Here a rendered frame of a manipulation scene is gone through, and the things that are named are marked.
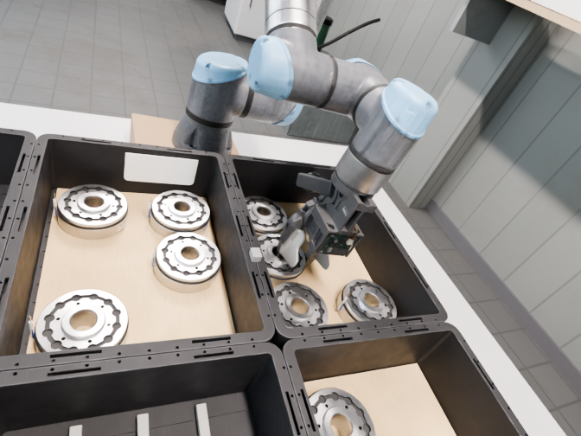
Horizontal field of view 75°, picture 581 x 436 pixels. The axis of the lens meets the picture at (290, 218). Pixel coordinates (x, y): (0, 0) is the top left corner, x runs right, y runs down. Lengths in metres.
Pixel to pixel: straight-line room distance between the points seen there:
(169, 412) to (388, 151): 0.43
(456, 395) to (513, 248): 1.97
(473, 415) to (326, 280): 0.31
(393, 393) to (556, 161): 2.00
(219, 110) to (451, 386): 0.71
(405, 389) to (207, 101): 0.70
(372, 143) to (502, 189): 2.14
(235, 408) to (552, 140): 2.25
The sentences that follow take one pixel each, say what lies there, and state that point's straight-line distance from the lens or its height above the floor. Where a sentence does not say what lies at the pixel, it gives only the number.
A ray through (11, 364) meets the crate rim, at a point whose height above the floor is 0.93.
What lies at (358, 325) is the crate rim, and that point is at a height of 0.93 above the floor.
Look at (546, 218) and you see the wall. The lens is 2.49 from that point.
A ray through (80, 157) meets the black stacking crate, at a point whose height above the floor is 0.90.
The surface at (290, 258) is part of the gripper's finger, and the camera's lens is 0.64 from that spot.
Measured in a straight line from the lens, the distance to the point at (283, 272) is 0.65.
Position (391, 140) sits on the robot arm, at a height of 1.14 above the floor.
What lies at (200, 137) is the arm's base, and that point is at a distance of 0.94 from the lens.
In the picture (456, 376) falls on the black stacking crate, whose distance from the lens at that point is 0.66.
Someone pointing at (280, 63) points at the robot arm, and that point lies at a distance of 0.52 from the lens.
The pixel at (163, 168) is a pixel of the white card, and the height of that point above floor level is 0.89.
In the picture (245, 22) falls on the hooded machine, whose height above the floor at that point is 0.21.
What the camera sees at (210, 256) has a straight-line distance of 0.63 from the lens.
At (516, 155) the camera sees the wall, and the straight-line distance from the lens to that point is 2.61.
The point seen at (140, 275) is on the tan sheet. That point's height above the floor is 0.83.
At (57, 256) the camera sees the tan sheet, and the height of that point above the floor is 0.83.
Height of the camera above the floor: 1.33
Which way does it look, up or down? 38 degrees down
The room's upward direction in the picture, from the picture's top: 24 degrees clockwise
